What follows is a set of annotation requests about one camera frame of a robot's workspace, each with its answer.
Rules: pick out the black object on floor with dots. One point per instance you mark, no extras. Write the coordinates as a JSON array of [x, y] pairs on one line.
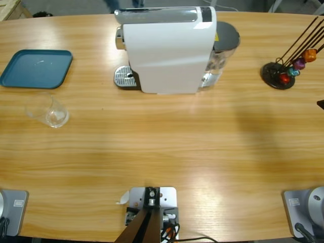
[[41, 14]]

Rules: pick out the black capsule holder with rods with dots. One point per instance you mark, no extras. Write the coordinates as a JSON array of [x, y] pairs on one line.
[[270, 73]]

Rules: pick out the clear water tank black lid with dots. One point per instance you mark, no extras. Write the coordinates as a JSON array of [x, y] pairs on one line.
[[226, 35]]

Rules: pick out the person in blue jeans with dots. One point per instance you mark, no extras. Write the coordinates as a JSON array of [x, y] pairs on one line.
[[111, 5]]

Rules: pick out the dark camera mount post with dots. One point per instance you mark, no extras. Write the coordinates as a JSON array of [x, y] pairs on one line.
[[144, 227]]

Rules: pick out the white metal frame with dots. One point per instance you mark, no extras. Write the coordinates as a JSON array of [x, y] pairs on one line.
[[277, 5]]

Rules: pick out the orange coffee capsule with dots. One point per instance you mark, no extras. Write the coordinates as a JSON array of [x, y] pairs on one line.
[[310, 55]]

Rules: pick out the teal plastic tray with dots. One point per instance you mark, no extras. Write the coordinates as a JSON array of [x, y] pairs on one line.
[[35, 71]]

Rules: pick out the white capsule coffee machine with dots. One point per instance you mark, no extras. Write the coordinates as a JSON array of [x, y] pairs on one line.
[[164, 55]]

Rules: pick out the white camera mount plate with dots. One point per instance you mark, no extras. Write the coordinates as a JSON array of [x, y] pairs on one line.
[[168, 195]]

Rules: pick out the white paper tape piece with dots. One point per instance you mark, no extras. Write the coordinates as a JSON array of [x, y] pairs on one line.
[[124, 198]]

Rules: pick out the clear drinking glass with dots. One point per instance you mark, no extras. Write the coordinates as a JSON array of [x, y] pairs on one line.
[[54, 116]]

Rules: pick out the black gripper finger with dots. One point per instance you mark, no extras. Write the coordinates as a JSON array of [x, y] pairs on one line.
[[321, 104]]

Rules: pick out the robot arm grey base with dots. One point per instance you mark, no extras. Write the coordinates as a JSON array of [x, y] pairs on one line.
[[15, 212], [298, 215]]

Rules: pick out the teal coffee capsule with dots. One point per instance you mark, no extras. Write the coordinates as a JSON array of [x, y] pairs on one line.
[[293, 71]]

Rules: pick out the purple coffee capsule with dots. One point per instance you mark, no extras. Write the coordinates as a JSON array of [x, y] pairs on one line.
[[299, 63]]

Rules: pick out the red coffee capsule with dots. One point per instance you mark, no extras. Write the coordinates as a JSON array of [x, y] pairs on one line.
[[284, 79]]

